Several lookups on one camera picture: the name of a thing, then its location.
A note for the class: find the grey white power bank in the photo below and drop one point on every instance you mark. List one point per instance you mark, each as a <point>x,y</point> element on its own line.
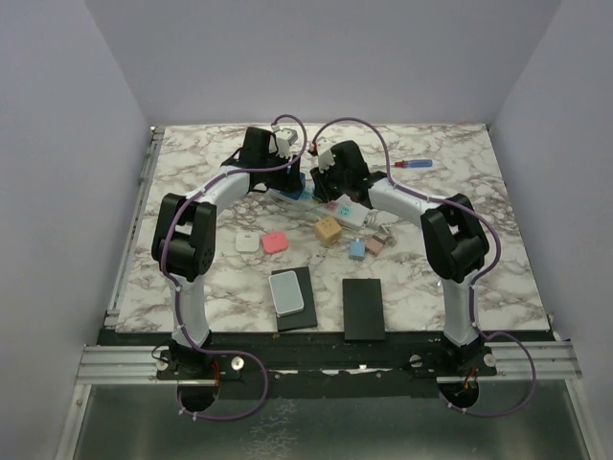
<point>286,293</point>

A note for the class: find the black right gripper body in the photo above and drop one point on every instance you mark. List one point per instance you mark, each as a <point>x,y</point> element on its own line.
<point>330,182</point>

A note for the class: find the blue red screwdriver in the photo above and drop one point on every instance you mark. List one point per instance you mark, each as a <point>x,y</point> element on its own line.
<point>413,164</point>

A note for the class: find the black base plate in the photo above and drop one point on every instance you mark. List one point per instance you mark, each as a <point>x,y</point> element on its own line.
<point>244,366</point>

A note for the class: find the dusty pink USB charger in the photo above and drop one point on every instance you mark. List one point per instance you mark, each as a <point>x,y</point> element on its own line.
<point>375,245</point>

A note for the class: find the white folding plug adapter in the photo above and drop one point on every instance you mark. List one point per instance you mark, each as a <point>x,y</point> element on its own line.
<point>247,242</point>

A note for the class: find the light blue USB charger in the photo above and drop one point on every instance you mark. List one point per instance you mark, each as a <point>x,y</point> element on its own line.
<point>357,251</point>

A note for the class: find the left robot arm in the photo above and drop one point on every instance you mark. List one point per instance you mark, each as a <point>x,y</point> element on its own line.
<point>184,241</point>

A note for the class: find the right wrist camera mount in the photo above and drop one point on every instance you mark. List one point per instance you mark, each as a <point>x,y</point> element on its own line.
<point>322,151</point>

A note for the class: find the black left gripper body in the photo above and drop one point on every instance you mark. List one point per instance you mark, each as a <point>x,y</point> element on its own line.
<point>277,177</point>

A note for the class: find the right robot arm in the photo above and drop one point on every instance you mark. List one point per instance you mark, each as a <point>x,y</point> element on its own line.
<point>454,239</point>

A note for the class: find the pink plug adapter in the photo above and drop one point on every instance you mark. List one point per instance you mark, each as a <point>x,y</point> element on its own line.
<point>274,243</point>

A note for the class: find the aluminium table edge rail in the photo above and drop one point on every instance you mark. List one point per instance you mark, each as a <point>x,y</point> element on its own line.
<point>111,316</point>

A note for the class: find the black slab under power bank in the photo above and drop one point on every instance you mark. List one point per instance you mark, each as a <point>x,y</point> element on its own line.
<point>307,318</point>

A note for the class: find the beige cube socket adapter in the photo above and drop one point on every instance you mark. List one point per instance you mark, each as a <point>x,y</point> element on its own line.
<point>328,231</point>

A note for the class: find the white power strip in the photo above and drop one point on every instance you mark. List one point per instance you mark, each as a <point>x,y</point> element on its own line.
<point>346,212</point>

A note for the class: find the black rectangular slab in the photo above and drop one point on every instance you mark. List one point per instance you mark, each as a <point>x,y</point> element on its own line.
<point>363,310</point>

